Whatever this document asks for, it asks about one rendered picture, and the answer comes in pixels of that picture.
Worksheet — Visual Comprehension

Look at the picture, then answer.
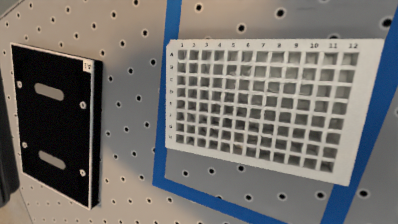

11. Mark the blue tape rectangle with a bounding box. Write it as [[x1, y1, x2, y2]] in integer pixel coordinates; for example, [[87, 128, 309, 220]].
[[152, 0, 398, 224]]

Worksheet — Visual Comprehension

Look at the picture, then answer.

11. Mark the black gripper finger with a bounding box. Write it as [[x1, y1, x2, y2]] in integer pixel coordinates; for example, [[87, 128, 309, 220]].
[[0, 69, 20, 208]]

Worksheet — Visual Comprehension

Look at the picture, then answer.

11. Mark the black rectangular panel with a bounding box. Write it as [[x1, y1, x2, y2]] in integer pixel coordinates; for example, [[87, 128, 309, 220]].
[[10, 42, 103, 210]]

